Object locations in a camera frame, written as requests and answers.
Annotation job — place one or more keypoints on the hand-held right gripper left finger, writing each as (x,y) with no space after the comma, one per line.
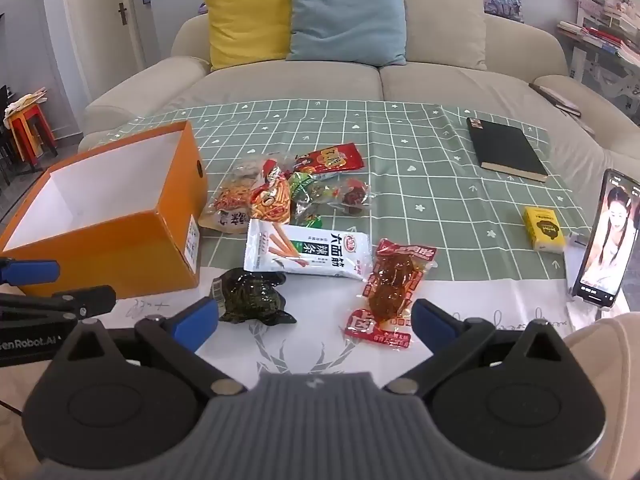
(197,320)

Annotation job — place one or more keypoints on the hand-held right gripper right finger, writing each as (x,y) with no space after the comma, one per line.
(431,318)

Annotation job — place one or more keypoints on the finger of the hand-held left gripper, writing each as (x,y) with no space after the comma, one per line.
(75,299)
(35,271)

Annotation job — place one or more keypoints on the red clear meat packet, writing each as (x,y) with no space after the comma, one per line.
(390,285)

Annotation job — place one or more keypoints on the dark green snack packet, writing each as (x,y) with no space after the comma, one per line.
(250,295)

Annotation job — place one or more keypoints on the orange cardboard box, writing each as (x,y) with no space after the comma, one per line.
(125,240)

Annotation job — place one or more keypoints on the beige noodle snack packet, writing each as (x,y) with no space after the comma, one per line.
(225,220)

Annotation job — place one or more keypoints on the white spicy strip packet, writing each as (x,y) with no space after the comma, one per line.
(320,255)

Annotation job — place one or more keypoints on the red stick snack packet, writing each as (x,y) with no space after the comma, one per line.
(270,200)

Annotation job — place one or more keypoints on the clear dark plum packet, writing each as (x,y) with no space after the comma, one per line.
(355,197)

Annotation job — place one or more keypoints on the green raisin packet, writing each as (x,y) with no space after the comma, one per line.
(305,190)

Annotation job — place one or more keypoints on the red cracker packet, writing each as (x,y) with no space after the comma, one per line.
(330,160)

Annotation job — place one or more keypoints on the black dining chairs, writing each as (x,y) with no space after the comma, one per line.
(6,135)

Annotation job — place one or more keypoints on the red stool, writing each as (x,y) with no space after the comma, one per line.
(30,127)

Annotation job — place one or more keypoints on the yellow tissue pack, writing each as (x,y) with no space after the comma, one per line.
(542,227)

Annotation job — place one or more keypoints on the white phone stand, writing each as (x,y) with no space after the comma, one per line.
(580,240)

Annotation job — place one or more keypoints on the cloth and papers pile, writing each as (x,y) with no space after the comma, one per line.
(25,102)

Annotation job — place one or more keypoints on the black notebook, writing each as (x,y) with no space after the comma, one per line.
(505,150)

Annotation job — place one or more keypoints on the person's beige trouser leg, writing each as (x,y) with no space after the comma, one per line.
(615,360)

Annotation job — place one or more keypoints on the smartphone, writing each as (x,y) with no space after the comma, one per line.
(607,240)

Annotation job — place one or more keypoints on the white door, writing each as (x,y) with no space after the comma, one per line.
(120,50)

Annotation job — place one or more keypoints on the dark book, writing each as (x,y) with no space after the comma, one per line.
(555,100)

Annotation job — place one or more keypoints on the beige sofa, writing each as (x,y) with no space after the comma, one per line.
(300,85)

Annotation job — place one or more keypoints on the beige cushion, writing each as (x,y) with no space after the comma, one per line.
(445,25)

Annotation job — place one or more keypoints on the yellow pillow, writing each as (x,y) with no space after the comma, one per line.
(245,20)

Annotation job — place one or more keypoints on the light blue pillow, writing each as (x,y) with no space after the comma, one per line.
(345,15)

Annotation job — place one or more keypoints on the white shelf with books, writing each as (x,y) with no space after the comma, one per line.
(605,35)

